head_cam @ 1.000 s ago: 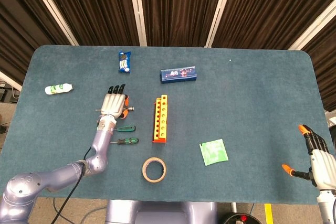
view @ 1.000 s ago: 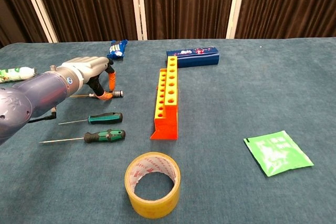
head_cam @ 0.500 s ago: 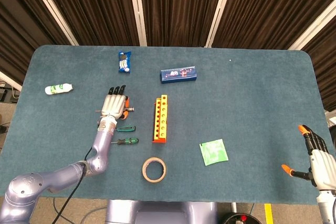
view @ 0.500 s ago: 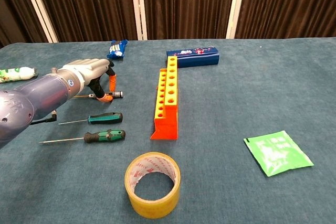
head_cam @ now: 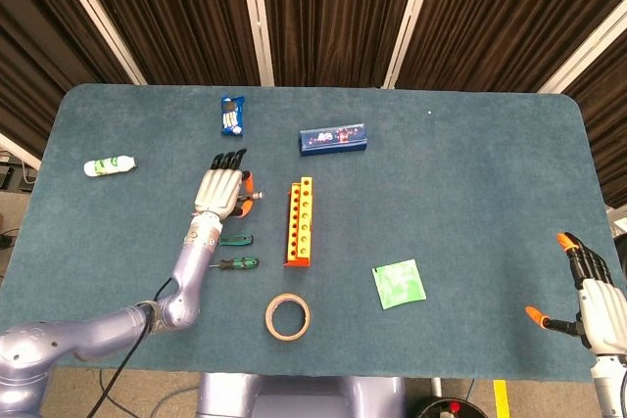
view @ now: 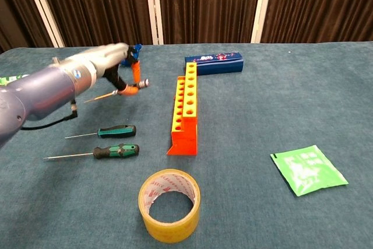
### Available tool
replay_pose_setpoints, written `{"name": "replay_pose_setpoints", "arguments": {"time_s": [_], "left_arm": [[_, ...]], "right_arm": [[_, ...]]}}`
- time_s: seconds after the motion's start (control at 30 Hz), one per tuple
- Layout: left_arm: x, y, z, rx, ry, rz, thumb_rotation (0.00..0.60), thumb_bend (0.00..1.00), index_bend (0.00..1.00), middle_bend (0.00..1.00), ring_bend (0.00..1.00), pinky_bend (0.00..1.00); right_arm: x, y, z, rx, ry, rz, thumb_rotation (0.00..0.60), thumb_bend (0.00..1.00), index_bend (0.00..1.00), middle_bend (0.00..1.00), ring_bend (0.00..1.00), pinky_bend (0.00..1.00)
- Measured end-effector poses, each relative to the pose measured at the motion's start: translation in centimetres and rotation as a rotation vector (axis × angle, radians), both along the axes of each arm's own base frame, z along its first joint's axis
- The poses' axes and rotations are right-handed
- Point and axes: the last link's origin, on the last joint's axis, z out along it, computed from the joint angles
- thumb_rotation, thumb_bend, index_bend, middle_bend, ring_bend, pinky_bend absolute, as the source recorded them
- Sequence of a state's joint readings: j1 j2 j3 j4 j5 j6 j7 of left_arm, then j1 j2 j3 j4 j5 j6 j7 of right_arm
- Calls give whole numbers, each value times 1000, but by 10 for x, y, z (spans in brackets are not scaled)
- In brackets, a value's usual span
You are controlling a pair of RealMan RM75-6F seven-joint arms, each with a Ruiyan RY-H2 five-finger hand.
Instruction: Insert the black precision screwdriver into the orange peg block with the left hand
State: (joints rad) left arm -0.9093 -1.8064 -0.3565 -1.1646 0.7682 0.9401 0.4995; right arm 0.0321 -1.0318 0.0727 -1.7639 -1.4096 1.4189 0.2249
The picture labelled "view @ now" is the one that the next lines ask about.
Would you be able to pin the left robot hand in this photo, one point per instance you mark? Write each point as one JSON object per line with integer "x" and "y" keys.
{"x": 112, "y": 59}

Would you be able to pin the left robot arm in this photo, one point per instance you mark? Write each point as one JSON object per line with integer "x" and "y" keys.
{"x": 43, "y": 91}

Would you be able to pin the slim green black screwdriver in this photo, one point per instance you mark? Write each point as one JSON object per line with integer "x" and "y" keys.
{"x": 119, "y": 131}

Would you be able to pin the thick green black screwdriver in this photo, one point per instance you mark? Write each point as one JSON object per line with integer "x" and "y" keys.
{"x": 116, "y": 150}

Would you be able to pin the orange yellow perforated block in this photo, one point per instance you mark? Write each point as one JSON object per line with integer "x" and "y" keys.
{"x": 186, "y": 138}

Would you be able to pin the blue cookie packet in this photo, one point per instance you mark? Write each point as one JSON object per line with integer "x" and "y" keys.
{"x": 137, "y": 47}

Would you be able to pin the white green plastic bottle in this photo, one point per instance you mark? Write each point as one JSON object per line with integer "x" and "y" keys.
{"x": 8, "y": 80}

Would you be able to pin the dark brown pleated curtain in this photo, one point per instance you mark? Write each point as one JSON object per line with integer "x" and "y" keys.
{"x": 204, "y": 4}

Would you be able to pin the long blue printed box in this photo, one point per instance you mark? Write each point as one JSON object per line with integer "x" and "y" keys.
{"x": 221, "y": 63}

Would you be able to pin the blue felt table cover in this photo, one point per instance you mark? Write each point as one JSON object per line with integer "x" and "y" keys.
{"x": 262, "y": 109}

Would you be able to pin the green sachet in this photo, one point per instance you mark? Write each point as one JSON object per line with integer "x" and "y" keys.
{"x": 306, "y": 170}

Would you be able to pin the white frame post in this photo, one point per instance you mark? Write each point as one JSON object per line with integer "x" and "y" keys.
{"x": 154, "y": 7}
{"x": 43, "y": 7}
{"x": 262, "y": 7}

